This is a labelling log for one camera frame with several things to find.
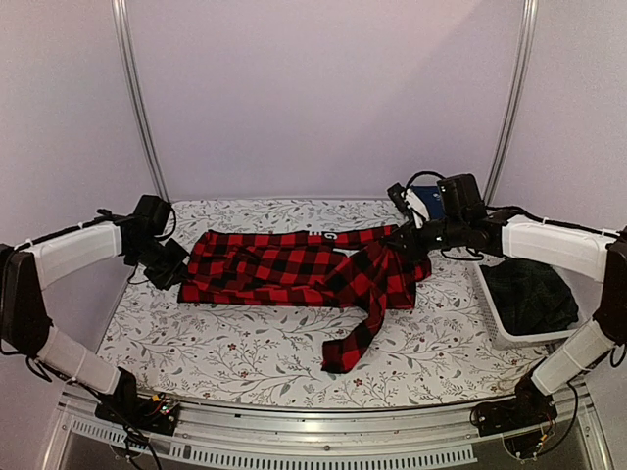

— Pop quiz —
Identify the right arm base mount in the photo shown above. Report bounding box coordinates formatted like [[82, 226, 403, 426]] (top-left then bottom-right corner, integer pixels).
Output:
[[469, 374, 557, 460]]

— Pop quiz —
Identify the dark green plaid garment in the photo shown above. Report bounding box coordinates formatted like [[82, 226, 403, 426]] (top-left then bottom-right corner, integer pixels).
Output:
[[480, 258, 579, 336]]

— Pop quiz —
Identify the aluminium frame post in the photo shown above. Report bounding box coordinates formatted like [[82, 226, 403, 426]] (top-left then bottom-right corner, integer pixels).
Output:
[[483, 0, 539, 204], [111, 0, 170, 201]]

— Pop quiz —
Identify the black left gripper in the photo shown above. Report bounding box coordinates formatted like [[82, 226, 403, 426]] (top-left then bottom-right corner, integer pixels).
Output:
[[128, 238, 189, 291]]

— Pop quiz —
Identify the left aluminium frame post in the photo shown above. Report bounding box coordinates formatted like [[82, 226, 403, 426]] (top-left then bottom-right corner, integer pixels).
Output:
[[111, 0, 170, 201]]

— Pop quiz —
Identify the folded navy blue shirt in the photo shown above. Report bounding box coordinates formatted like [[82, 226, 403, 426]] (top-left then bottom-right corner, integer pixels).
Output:
[[409, 183, 484, 221]]

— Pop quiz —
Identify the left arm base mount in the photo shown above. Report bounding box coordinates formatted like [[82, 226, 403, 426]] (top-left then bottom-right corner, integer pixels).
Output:
[[95, 368, 180, 436]]

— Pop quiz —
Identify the right aluminium frame post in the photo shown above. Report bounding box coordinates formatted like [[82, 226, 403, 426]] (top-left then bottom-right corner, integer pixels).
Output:
[[483, 0, 539, 204]]

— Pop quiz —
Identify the aluminium front rail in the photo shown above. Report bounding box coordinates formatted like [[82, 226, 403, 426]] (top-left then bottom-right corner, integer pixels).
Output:
[[42, 383, 619, 469]]

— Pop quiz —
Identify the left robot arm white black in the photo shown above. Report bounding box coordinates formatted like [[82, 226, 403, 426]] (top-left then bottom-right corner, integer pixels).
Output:
[[1, 195, 187, 425]]

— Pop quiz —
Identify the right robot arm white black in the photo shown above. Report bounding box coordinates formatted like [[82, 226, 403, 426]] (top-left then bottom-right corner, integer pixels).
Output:
[[387, 173, 626, 427]]

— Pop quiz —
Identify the floral patterned table cloth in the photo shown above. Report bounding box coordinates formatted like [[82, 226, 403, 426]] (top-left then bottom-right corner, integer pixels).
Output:
[[96, 198, 540, 409]]

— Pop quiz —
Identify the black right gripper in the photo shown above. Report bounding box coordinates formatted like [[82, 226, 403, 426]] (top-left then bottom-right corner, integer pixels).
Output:
[[383, 214, 468, 261]]

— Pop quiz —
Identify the white plastic laundry basket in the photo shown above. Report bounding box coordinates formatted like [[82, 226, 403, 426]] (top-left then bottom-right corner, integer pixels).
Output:
[[471, 263, 581, 350]]

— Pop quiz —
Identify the red black plaid shirt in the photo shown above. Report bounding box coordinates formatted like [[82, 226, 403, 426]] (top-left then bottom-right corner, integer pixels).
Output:
[[177, 225, 432, 374]]

